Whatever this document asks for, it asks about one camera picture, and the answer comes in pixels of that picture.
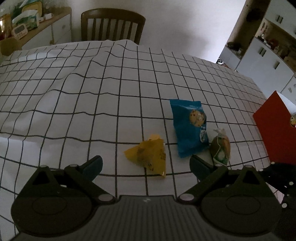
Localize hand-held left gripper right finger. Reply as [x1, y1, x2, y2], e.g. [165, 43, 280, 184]
[177, 155, 270, 205]

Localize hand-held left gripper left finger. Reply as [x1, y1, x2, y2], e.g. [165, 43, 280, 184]
[29, 155, 116, 205]

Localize red cardboard box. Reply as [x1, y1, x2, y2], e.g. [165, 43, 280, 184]
[253, 90, 296, 165]

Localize yellow triangular snack packet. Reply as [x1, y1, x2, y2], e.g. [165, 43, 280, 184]
[124, 134, 167, 178]

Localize clear bread packet green label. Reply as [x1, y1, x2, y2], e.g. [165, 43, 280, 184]
[209, 128, 231, 166]

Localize blue cookie packet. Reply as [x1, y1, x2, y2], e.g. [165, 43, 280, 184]
[169, 99, 209, 158]

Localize checked white tablecloth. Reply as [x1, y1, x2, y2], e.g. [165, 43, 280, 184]
[0, 40, 285, 241]

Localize white cabinet unit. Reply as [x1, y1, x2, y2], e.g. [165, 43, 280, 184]
[217, 0, 296, 102]

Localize wooden sideboard white drawers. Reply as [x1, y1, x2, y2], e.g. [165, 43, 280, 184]
[0, 6, 73, 56]

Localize white desk clock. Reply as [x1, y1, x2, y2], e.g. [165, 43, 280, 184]
[11, 24, 28, 39]

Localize dark wooden chair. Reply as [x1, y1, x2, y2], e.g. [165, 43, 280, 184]
[81, 9, 146, 45]

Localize green white tissue pack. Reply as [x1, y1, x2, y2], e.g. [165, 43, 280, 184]
[12, 9, 39, 30]

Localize orange packet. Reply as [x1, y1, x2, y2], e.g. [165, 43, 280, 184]
[0, 14, 12, 40]

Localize yellow green package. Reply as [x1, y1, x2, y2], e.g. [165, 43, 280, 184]
[22, 0, 43, 14]

